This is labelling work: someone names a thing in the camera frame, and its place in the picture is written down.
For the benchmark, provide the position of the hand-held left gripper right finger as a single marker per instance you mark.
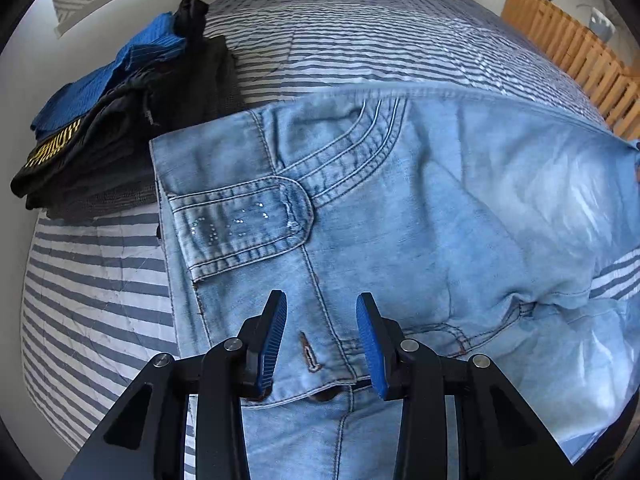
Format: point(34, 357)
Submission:
point(370, 345)

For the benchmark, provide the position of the blue ribbed garment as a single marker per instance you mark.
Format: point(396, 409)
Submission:
point(125, 65)

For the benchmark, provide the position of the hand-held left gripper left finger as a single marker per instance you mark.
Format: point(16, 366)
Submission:
point(272, 340)

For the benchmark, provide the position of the light blue jeans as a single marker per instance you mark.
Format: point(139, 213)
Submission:
point(425, 200)

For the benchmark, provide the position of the blue white striped quilt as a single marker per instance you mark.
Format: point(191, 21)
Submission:
point(360, 55)

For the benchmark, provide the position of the dark grey folded garment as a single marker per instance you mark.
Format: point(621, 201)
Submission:
point(210, 80)

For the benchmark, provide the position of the wooden slatted bed rail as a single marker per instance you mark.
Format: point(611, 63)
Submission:
point(565, 45)

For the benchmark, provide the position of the blue checked bed sheet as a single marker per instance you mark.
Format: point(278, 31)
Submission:
point(360, 0)

